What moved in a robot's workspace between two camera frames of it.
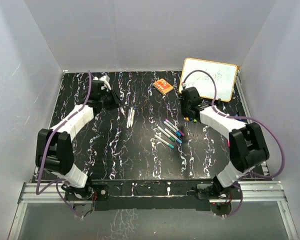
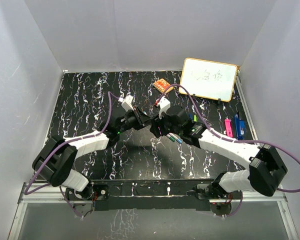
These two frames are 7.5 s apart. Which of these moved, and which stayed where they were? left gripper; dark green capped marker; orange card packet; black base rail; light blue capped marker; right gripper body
Moved: left gripper; right gripper body
Stayed: orange card packet; light blue capped marker; black base rail; dark green capped marker
